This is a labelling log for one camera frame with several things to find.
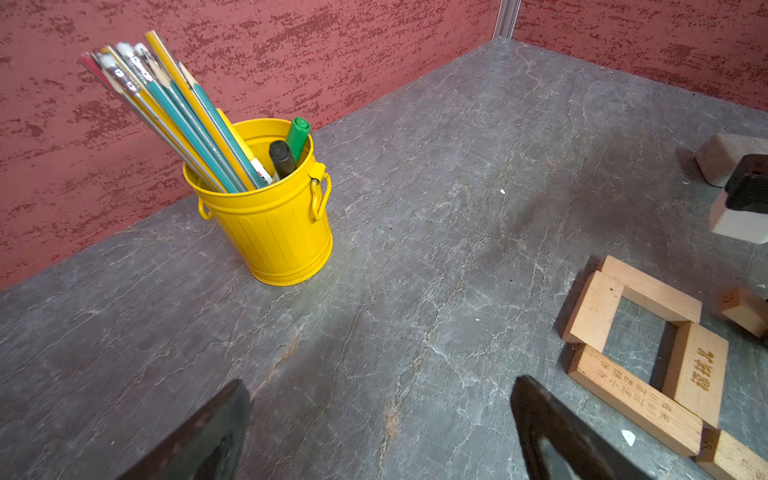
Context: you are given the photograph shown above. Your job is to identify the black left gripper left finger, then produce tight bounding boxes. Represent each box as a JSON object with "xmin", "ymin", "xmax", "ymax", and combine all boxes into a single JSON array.
[{"xmin": 121, "ymin": 379, "xmax": 252, "ymax": 479}]

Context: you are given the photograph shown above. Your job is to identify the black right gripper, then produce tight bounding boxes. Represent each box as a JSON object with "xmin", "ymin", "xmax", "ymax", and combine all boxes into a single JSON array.
[{"xmin": 725, "ymin": 154, "xmax": 768, "ymax": 214}]

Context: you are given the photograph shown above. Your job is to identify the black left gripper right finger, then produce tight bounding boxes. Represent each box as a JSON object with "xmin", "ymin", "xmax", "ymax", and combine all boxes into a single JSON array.
[{"xmin": 510, "ymin": 375, "xmax": 649, "ymax": 479}]

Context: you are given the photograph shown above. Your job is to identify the engraved wooden block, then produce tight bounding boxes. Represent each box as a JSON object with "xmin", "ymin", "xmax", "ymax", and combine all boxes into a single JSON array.
[{"xmin": 662, "ymin": 322, "xmax": 729, "ymax": 429}]

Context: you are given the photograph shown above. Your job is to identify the grey stone block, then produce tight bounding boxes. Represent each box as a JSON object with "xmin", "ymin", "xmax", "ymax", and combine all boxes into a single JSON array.
[{"xmin": 694, "ymin": 132, "xmax": 768, "ymax": 188}]

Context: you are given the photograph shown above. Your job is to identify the yellow metal pencil bucket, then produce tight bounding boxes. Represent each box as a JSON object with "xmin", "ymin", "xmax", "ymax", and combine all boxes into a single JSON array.
[{"xmin": 183, "ymin": 137, "xmax": 333, "ymax": 286}]

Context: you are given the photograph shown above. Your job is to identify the black green marker pen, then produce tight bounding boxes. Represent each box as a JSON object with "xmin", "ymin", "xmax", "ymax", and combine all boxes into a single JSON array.
[{"xmin": 269, "ymin": 140, "xmax": 297, "ymax": 180}]

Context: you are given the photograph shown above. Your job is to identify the bundle of coloured pencils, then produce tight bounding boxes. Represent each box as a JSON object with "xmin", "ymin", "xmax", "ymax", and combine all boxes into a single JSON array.
[{"xmin": 79, "ymin": 31, "xmax": 277, "ymax": 194}]

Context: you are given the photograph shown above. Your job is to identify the right aluminium frame post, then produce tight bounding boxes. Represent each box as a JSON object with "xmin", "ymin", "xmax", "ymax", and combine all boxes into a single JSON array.
[{"xmin": 493, "ymin": 0, "xmax": 522, "ymax": 39}]

